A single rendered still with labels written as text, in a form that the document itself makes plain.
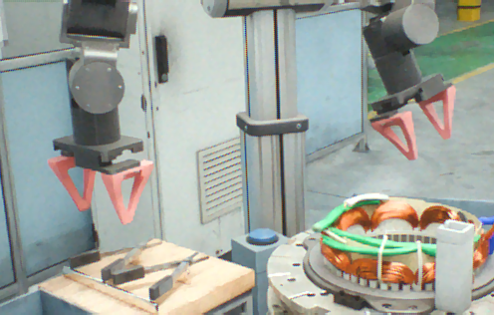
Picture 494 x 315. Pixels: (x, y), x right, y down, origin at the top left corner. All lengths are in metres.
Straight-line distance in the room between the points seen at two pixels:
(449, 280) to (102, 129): 0.43
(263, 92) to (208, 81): 1.99
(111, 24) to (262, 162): 0.50
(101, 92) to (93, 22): 0.10
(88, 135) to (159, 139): 2.17
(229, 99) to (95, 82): 2.58
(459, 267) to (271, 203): 0.60
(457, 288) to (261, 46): 0.62
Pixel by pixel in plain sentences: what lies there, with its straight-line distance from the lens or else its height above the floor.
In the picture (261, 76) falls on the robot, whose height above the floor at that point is 1.25.
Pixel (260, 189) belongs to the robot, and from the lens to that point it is 1.32.
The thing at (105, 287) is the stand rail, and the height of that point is 1.07.
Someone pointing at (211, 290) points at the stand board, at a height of 1.06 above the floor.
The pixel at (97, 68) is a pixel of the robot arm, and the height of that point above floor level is 1.34.
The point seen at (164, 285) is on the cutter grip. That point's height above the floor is 1.09.
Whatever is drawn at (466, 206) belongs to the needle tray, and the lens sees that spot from 1.26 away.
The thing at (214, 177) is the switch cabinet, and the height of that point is 0.49.
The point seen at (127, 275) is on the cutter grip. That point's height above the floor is 1.09.
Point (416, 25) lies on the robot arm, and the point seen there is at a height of 1.35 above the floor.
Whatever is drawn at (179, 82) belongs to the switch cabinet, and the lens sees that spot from 3.14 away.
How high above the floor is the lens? 1.46
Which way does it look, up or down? 16 degrees down
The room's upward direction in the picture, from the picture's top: 3 degrees counter-clockwise
